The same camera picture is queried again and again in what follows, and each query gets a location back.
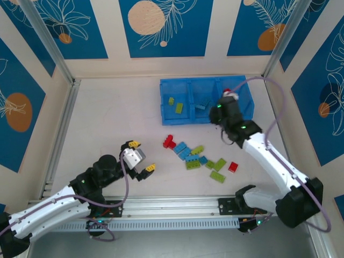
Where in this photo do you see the small controller circuit board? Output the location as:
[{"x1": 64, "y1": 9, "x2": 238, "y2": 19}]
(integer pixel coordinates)
[
  {"x1": 238, "y1": 218, "x2": 269, "y2": 233},
  {"x1": 85, "y1": 218, "x2": 111, "y2": 230}
]

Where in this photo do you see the blue three-compartment plastic bin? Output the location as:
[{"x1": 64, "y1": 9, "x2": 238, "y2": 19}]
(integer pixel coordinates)
[{"x1": 160, "y1": 76, "x2": 255, "y2": 126}]

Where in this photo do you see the grey metal sheet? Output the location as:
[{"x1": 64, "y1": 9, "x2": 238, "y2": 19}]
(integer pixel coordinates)
[{"x1": 26, "y1": 216, "x2": 333, "y2": 258}]

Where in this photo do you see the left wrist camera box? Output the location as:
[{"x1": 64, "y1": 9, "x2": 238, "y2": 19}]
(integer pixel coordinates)
[{"x1": 123, "y1": 148, "x2": 147, "y2": 170}]

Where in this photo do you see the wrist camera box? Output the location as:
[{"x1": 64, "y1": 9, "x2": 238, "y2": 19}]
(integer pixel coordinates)
[
  {"x1": 123, "y1": 148, "x2": 147, "y2": 170},
  {"x1": 223, "y1": 90, "x2": 240, "y2": 101}
]

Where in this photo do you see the thin black wire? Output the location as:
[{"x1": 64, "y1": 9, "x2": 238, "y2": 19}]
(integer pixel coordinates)
[{"x1": 219, "y1": 128, "x2": 235, "y2": 147}]

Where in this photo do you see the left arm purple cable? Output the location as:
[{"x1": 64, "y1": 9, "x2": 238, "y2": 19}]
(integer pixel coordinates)
[{"x1": 0, "y1": 152, "x2": 129, "y2": 241}]

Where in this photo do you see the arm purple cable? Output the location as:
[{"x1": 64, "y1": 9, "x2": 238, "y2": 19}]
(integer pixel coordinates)
[
  {"x1": 0, "y1": 152, "x2": 129, "y2": 241},
  {"x1": 231, "y1": 76, "x2": 332, "y2": 234}
]

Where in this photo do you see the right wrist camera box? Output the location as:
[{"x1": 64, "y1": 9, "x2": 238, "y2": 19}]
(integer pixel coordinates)
[{"x1": 223, "y1": 90, "x2": 240, "y2": 101}]

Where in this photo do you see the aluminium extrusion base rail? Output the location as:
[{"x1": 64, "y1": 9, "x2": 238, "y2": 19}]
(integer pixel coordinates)
[{"x1": 23, "y1": 195, "x2": 318, "y2": 223}]

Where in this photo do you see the grey slotted cable duct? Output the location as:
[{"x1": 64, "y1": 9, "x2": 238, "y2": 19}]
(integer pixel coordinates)
[{"x1": 34, "y1": 218, "x2": 241, "y2": 233}]

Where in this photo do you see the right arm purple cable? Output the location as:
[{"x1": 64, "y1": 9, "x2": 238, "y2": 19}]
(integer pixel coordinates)
[{"x1": 231, "y1": 76, "x2": 332, "y2": 234}]

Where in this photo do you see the aluminium side rail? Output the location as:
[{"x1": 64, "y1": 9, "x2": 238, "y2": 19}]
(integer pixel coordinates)
[{"x1": 39, "y1": 78, "x2": 82, "y2": 200}]

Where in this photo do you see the aluminium frame post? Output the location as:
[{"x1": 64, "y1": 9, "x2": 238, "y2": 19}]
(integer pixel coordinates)
[
  {"x1": 20, "y1": 0, "x2": 81, "y2": 85},
  {"x1": 309, "y1": 225, "x2": 338, "y2": 258},
  {"x1": 263, "y1": 0, "x2": 310, "y2": 80}
]

